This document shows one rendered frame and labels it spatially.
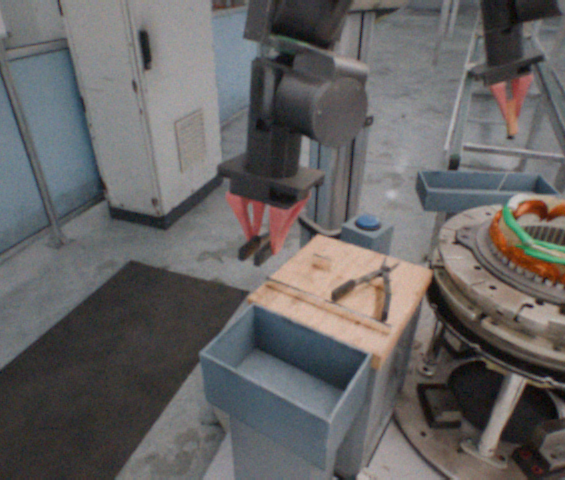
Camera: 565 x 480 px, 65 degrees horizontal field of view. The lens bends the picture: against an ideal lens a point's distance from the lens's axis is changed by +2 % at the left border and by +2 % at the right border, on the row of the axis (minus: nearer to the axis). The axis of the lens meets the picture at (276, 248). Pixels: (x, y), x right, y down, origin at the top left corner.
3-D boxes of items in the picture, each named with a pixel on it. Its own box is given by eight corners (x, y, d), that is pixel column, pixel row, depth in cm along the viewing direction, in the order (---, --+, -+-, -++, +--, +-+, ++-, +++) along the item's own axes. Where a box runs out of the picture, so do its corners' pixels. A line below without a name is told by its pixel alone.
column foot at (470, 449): (464, 434, 71) (465, 431, 71) (508, 457, 68) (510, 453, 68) (458, 448, 69) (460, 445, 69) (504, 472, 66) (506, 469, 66)
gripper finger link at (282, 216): (280, 272, 48) (289, 192, 43) (224, 252, 50) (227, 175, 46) (304, 247, 53) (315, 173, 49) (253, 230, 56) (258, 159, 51)
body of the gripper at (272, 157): (300, 207, 44) (310, 132, 40) (214, 182, 47) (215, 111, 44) (324, 187, 49) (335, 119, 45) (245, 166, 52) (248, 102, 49)
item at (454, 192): (501, 281, 109) (540, 173, 93) (517, 311, 100) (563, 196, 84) (398, 276, 111) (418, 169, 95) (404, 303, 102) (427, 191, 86)
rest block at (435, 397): (448, 394, 76) (451, 385, 75) (460, 421, 72) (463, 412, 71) (424, 394, 76) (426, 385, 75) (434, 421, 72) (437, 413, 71)
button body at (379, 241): (377, 324, 96) (394, 223, 82) (359, 342, 91) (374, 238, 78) (350, 310, 100) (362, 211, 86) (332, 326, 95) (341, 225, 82)
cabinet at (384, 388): (357, 491, 66) (379, 369, 52) (254, 430, 74) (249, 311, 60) (402, 399, 80) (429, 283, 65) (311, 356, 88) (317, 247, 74)
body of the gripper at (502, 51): (546, 65, 71) (543, 15, 68) (477, 85, 75) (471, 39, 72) (535, 58, 77) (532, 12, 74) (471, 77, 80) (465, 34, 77)
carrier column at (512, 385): (491, 463, 67) (534, 368, 56) (473, 456, 68) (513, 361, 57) (493, 449, 69) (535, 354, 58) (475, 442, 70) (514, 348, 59)
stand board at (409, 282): (379, 371, 51) (382, 357, 50) (247, 312, 60) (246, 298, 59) (430, 283, 66) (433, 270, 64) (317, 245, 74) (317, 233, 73)
